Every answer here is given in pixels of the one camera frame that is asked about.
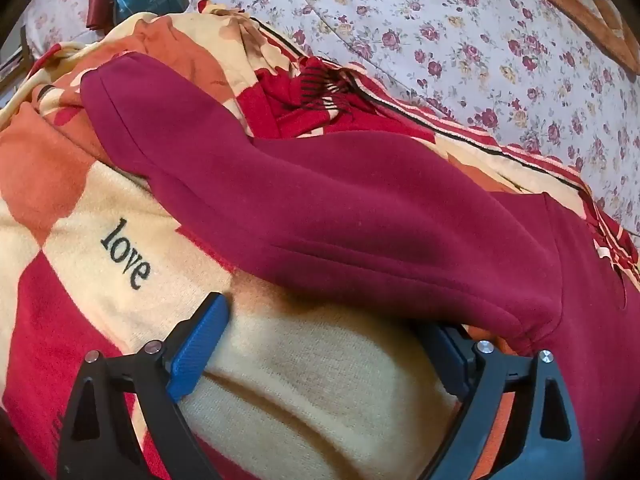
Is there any red cream printed blanket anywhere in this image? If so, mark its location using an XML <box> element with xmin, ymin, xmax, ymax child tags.
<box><xmin>0</xmin><ymin>2</ymin><xmax>640</xmax><ymax>480</ymax></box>

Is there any pale floral cloth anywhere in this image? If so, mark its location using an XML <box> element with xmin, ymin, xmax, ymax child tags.
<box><xmin>22</xmin><ymin>0</ymin><xmax>118</xmax><ymax>61</ymax></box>

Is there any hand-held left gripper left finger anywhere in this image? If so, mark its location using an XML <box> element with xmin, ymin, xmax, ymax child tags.
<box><xmin>56</xmin><ymin>291</ymin><xmax>231</xmax><ymax>480</ymax></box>

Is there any floral quilt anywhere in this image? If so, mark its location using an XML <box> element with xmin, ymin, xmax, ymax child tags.
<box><xmin>187</xmin><ymin>0</ymin><xmax>640</xmax><ymax>241</ymax></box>

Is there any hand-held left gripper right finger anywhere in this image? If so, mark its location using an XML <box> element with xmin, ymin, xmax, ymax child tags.
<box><xmin>417</xmin><ymin>322</ymin><xmax>586</xmax><ymax>480</ymax></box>

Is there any maroon fleece garment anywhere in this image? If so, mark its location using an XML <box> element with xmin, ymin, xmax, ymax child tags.
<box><xmin>80</xmin><ymin>54</ymin><xmax>640</xmax><ymax>480</ymax></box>

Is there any red black striped cloth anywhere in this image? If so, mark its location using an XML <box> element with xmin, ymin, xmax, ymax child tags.
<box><xmin>237</xmin><ymin>55</ymin><xmax>381</xmax><ymax>138</ymax></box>

